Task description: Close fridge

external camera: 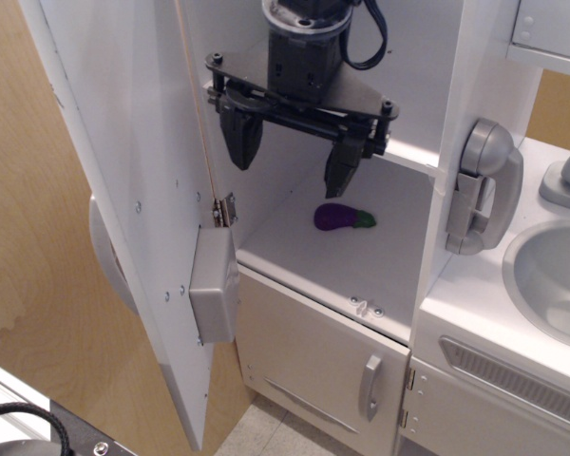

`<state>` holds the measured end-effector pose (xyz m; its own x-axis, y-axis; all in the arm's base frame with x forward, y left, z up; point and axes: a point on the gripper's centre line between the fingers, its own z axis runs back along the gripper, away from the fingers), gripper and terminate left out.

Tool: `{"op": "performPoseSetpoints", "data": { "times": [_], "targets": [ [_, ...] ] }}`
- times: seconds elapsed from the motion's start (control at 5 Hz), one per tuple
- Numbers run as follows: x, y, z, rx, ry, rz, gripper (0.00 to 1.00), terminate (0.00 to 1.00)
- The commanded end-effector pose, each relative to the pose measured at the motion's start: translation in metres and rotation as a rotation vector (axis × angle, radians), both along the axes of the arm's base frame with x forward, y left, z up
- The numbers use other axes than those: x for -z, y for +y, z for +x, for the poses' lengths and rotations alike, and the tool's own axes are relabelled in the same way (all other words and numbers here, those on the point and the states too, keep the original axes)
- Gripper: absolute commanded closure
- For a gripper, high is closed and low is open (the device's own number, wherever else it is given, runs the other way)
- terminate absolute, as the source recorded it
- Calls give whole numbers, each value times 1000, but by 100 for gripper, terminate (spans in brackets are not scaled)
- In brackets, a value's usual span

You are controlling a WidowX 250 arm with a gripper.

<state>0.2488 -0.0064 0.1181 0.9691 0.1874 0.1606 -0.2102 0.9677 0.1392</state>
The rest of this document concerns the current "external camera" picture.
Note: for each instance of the black metal gripper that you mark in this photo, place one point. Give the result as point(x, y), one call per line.
point(305, 87)

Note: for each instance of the brass fridge door hinge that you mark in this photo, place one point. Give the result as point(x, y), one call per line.
point(225, 212)

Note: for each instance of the white toy fridge cabinet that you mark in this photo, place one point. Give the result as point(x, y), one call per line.
point(446, 68)

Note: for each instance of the purple toy eggplant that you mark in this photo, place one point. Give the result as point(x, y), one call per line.
point(331, 216)

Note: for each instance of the grey ice dispenser box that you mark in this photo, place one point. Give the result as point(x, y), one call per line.
point(214, 285)

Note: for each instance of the clear plastic door latch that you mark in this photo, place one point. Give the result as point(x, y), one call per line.
point(366, 308)

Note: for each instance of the grey toy telephone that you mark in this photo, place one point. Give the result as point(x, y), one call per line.
point(487, 191)

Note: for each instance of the brass upper oven hinge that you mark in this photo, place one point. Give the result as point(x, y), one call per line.
point(410, 378)

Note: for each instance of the brass oven hinge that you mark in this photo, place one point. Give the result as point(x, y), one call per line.
point(410, 378)
point(403, 418)

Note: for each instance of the white upper cabinet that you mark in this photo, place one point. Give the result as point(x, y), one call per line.
point(543, 25)

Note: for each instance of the silver round sink basin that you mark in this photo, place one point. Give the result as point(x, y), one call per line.
point(536, 275)

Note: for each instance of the brass lower oven hinge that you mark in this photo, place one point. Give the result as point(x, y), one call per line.
point(403, 418)

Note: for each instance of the white oven door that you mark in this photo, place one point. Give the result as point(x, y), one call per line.
point(449, 415)

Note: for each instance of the grey oven vent panel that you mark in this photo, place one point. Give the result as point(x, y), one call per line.
point(515, 382)

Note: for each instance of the grey upper door handle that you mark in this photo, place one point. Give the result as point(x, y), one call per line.
point(107, 257)

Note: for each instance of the grey door handle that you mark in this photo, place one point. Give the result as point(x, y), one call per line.
point(367, 404)
point(107, 257)

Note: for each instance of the grey lower door handle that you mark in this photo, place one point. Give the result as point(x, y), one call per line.
point(367, 404)

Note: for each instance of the black metal base plate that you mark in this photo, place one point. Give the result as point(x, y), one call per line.
point(85, 439)

